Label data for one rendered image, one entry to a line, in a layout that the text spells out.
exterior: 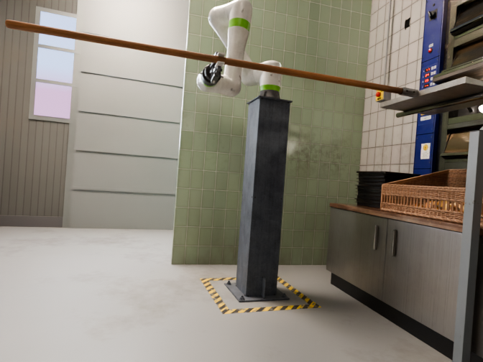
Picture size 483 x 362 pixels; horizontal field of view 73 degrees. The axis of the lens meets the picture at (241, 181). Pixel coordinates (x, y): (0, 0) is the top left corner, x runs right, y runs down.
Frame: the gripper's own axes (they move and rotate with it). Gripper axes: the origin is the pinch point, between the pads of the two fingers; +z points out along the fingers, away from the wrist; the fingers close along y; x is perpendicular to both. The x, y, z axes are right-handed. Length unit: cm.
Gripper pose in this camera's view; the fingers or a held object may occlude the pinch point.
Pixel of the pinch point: (220, 59)
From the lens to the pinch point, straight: 149.8
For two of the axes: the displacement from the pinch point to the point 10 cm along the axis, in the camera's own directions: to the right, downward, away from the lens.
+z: 2.6, 0.3, -9.7
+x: -9.6, -0.7, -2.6
